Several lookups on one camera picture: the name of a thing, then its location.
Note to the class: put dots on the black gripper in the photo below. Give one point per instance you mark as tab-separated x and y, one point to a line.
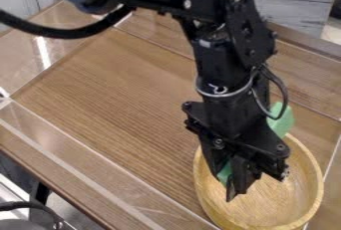
241	148

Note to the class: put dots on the green rectangular block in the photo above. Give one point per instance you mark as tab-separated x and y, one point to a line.
281	127

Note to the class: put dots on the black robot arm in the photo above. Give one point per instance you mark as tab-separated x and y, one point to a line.
232	44

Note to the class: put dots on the brown wooden bowl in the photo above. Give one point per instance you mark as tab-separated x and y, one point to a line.
273	205

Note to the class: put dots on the black table leg bracket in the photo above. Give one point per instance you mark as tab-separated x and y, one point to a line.
42	214

